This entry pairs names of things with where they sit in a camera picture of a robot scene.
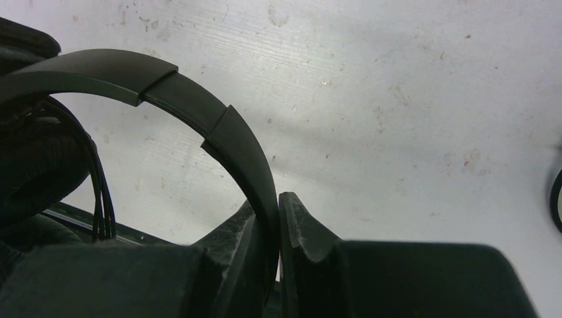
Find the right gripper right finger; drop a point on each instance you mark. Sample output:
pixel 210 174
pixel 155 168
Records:
pixel 326 276

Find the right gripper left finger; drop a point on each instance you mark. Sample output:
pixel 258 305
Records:
pixel 221 275

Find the small black headphones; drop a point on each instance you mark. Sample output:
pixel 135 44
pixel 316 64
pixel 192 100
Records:
pixel 46 153

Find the large black blue headphones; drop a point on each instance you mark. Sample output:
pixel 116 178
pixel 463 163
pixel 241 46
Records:
pixel 555 201

